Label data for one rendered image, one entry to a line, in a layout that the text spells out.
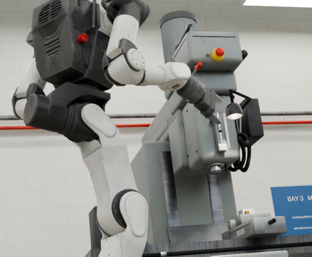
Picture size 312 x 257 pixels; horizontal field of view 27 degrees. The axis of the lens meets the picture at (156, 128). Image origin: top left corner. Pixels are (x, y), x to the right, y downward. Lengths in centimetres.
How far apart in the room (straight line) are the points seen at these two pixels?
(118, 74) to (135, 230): 52
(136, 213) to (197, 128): 82
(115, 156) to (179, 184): 108
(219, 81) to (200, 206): 69
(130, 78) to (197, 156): 85
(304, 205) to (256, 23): 247
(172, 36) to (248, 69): 493
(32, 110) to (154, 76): 43
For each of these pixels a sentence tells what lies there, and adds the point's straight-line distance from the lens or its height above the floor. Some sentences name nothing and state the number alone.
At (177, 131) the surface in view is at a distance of 309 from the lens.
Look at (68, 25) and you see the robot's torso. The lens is 227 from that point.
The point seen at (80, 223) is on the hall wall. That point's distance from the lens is 708.
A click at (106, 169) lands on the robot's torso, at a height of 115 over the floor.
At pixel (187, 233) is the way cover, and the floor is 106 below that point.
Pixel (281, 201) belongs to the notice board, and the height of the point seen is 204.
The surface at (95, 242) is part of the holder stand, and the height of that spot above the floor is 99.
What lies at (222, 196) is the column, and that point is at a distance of 334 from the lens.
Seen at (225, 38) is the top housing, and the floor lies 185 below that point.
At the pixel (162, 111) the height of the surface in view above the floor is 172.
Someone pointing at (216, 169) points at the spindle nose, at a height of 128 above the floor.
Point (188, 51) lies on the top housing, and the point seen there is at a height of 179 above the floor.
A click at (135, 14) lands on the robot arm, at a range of 227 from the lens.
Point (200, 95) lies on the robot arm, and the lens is 237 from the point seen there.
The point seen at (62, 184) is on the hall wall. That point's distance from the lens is 715.
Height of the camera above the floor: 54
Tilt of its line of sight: 19 degrees up
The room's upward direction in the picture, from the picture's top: 6 degrees counter-clockwise
